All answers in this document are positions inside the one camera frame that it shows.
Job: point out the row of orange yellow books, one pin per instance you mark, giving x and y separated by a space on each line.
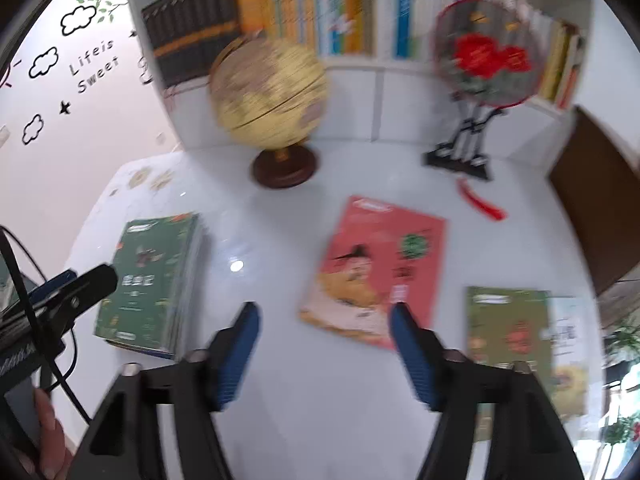
290 5

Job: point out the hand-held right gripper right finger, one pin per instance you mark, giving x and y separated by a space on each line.
417 360

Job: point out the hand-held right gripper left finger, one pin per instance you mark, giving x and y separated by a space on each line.
235 360

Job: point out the row of dark books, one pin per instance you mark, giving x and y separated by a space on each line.
190 30

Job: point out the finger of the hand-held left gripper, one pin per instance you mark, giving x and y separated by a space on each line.
90 285
50 285

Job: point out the row of pale slanted books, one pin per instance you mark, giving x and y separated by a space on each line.
555 55

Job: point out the row of white blue books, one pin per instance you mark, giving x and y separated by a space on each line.
415 10

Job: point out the green long leaf potted plant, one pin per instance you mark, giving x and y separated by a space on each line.
622 341

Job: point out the black bird wall decal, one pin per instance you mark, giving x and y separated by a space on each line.
65 107

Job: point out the potted plant with red flowers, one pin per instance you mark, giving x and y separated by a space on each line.
622 427

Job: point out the black lettering wall decal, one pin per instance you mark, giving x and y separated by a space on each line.
92 64

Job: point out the pale rabbit cover book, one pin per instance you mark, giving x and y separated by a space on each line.
570 360

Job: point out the person's left hand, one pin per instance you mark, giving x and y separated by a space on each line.
52 445

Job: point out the green insect book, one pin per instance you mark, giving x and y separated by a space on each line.
150 280

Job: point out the green flower print book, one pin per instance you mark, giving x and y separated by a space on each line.
505 320

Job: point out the black cloud wall decal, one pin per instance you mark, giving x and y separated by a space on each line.
42 61
77 19
32 129

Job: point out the pink poet cover book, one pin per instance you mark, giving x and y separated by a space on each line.
370 260

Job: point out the brown wooden cabinet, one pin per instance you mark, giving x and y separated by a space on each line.
595 200

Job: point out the red tassel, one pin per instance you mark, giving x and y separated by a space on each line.
480 202

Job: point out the round red flower fan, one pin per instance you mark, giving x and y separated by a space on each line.
485 55

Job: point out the yellow desk globe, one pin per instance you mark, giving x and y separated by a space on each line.
265 90

